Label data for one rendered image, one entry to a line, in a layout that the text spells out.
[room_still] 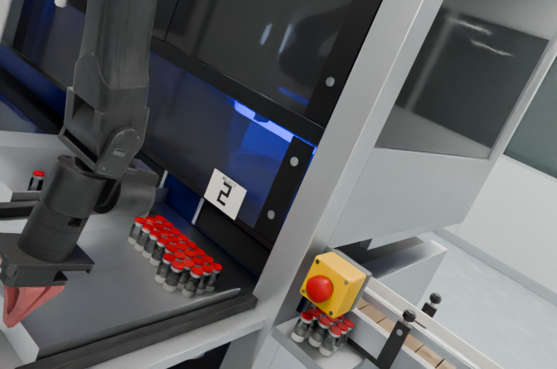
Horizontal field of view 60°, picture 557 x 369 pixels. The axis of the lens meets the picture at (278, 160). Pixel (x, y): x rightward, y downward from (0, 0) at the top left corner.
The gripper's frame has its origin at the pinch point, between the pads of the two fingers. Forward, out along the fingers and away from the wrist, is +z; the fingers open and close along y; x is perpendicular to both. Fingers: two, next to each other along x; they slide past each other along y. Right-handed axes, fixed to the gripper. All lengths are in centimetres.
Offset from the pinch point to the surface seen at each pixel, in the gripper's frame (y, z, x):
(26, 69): 46, -10, 100
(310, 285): 32.7, -14.0, -16.9
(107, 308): 14.5, 0.7, 0.7
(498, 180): 493, -74, 42
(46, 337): 4.8, 2.4, -1.4
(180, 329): 20.6, -1.3, -7.8
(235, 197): 35.6, -17.7, 4.4
